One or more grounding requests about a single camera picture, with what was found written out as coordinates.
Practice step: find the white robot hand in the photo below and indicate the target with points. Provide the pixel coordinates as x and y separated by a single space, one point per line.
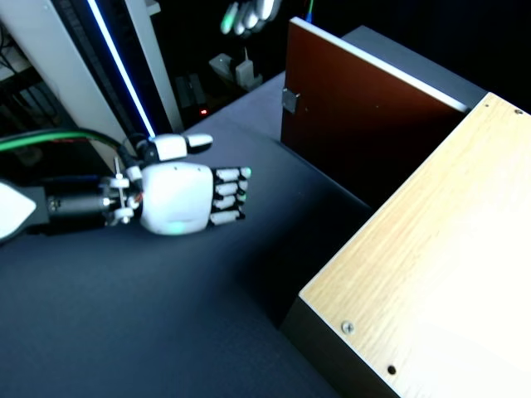
174 199
249 14

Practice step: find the white cabinet door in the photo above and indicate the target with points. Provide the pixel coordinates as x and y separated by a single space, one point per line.
365 103

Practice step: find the wooden cabinet body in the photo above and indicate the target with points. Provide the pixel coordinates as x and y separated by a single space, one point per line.
435 248

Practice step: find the white plastic block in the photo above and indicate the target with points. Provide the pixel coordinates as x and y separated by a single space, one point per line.
222 65

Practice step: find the black device with red light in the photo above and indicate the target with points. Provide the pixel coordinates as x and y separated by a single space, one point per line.
193 97

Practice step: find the grey table cloth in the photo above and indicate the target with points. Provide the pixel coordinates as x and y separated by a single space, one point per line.
166 311

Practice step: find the blue-white LED strip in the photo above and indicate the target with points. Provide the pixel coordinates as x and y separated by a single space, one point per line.
123 74

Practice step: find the thin white frame post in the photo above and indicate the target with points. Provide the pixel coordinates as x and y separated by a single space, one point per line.
162 70

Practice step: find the wide white frame pillar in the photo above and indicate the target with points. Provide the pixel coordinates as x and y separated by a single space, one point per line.
50 62

